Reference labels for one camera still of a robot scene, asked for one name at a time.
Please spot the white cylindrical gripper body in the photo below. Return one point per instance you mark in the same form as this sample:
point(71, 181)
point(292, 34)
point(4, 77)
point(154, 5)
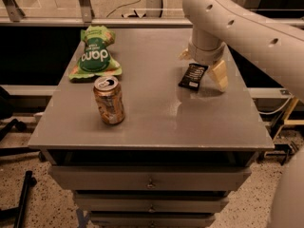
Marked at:
point(206, 55)

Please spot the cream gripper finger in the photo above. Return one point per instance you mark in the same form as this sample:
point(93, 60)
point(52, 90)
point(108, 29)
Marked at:
point(218, 74)
point(185, 55)

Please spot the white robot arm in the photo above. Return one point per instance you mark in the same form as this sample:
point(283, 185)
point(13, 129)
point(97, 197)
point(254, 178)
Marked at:
point(275, 48)

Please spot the black rxbar chocolate wrapper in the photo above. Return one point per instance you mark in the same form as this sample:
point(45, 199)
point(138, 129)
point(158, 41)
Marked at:
point(192, 76)

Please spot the yellow metal stand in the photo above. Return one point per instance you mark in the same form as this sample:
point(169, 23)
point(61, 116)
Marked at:
point(288, 116)

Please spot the orange soda can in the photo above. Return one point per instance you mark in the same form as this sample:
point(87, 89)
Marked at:
point(109, 99)

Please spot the green snack bag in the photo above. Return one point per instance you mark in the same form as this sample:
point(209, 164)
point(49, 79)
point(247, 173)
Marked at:
point(96, 60)

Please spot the grey drawer cabinet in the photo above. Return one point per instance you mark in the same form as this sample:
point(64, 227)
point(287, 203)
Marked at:
point(164, 124)

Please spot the top grey drawer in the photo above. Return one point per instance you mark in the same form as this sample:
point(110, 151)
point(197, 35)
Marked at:
point(150, 178)

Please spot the grey drawer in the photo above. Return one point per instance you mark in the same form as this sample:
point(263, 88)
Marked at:
point(150, 178)
point(151, 203)
point(156, 220)

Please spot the bottom grey drawer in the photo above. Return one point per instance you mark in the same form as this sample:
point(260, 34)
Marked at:
point(156, 220)

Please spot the middle grey drawer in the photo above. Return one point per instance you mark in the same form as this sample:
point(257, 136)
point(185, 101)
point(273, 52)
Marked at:
point(151, 203)

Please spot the grey metal rail frame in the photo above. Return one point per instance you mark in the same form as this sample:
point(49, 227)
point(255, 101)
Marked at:
point(82, 13)

